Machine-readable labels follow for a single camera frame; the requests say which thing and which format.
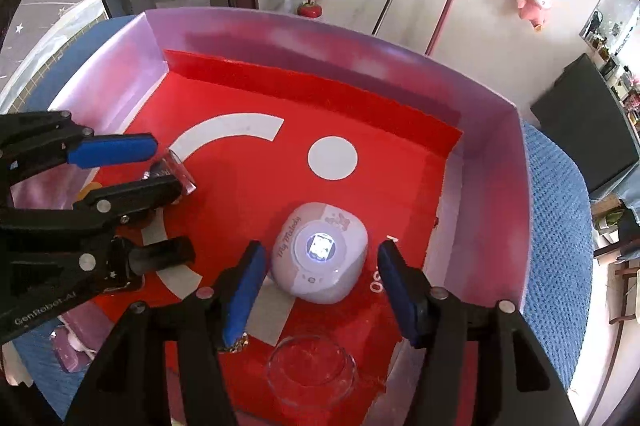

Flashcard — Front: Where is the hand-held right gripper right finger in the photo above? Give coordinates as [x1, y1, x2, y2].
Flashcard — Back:
[376, 240, 581, 426]

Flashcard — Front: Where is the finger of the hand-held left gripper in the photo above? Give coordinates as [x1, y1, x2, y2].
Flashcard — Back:
[0, 110, 157, 181]
[0, 175, 183, 237]

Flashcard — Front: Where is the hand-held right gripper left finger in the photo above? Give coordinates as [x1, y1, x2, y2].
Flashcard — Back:
[65, 240, 268, 426]

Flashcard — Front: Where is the glitter bottle with red cap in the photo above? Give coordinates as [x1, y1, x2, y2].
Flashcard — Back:
[145, 150, 197, 197]

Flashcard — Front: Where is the gold studded cylinder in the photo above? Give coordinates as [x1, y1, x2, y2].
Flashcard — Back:
[227, 331, 251, 354]

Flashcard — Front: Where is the lilac round hand warmer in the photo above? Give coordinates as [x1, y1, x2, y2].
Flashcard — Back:
[270, 202, 370, 305]

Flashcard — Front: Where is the black nail polish bottle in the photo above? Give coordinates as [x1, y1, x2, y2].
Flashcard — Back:
[105, 236, 196, 294]

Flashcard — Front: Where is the clear glass cup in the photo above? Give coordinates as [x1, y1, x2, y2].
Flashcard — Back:
[265, 335, 358, 408]

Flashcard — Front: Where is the purple cardboard box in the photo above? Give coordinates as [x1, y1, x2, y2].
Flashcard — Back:
[10, 7, 531, 426]

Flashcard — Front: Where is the red paper sheet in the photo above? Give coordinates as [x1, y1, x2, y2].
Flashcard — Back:
[90, 50, 463, 417]

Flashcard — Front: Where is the dresser table with dark cloth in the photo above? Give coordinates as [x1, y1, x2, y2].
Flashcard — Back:
[530, 53, 640, 201]

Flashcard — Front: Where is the pink stick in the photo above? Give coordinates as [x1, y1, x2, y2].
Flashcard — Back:
[425, 0, 471, 56]

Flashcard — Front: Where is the row of cosmetic bottles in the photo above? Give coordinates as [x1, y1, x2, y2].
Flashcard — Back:
[600, 50, 640, 121]

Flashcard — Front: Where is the pink plush animal with horns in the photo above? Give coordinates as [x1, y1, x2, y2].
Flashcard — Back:
[517, 0, 553, 31]

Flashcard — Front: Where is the wall mirror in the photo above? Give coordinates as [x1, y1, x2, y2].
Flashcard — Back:
[580, 0, 640, 56]

